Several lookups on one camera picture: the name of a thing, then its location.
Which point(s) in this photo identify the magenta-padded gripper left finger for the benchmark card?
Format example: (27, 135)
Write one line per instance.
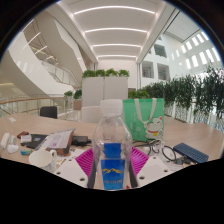
(71, 171)

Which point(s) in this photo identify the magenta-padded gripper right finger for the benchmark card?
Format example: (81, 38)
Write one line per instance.
(151, 170)

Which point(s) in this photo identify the clear blue-label water bottle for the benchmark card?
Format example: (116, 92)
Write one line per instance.
(112, 166)

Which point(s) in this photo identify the white ceramic mug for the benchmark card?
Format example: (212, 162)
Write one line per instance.
(41, 160)

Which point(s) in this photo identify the black power adapter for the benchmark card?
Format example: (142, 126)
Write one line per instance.
(81, 140)

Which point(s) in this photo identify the open paper booklet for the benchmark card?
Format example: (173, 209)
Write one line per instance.
(58, 140)

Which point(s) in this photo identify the small teal box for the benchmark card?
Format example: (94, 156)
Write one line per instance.
(26, 152)

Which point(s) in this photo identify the green cat-print tote bag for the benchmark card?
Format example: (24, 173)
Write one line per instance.
(143, 116)

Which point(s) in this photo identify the white card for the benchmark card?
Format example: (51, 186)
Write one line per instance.
(26, 139)

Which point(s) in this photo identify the red phone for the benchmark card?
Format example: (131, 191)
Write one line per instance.
(22, 134)

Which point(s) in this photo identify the black office chair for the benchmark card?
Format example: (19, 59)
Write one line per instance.
(48, 112)

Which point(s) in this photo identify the small potted plants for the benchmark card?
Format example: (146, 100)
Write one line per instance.
(77, 96)

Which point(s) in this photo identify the low wooden planter with greenery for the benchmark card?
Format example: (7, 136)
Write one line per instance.
(138, 94)

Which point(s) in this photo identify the white paper slip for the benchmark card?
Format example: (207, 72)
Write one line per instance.
(12, 119)

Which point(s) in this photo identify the white cabinet topped with plants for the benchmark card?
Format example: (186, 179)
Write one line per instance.
(105, 90)

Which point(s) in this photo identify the row of green hedge plants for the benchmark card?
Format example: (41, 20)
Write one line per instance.
(190, 90)

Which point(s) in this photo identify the ceiling light strips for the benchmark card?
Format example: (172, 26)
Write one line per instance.
(115, 30)

